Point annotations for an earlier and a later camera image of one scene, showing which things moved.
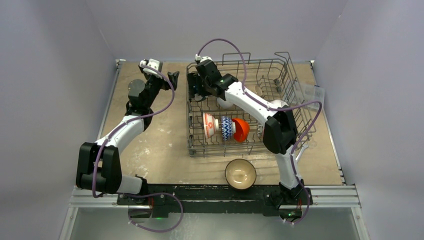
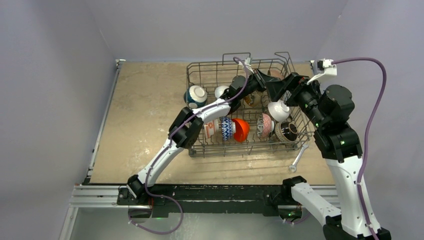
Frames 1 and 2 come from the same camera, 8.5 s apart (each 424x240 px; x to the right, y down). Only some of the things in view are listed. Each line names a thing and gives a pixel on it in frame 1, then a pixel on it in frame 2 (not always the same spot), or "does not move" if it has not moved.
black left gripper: (165, 85) -> (260, 81)
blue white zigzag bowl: (228, 127) does not move
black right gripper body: (197, 88) -> (294, 88)
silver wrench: (305, 146) does not move
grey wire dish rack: (216, 129) does not move
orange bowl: (242, 130) does not move
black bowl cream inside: (240, 174) -> (276, 73)
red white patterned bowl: (210, 125) does not move
